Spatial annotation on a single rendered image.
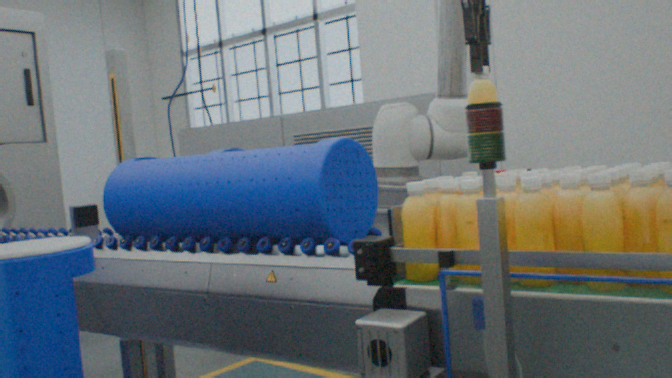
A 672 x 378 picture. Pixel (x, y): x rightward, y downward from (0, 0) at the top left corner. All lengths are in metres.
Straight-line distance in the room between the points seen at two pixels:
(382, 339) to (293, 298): 0.45
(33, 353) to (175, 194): 0.60
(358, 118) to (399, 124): 1.33
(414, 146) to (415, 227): 0.79
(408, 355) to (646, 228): 0.50
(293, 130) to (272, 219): 2.15
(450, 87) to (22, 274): 1.41
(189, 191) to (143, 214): 0.23
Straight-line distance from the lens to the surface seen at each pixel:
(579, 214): 1.33
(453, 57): 2.23
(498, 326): 1.16
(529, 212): 1.31
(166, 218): 2.00
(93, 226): 2.58
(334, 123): 3.60
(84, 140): 6.88
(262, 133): 4.02
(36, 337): 1.62
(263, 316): 1.81
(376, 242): 1.40
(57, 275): 1.60
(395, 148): 2.16
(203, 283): 1.92
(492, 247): 1.13
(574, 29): 4.27
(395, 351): 1.29
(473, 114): 1.10
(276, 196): 1.67
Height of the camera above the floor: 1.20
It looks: 3 degrees down
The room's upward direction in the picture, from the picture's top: 5 degrees counter-clockwise
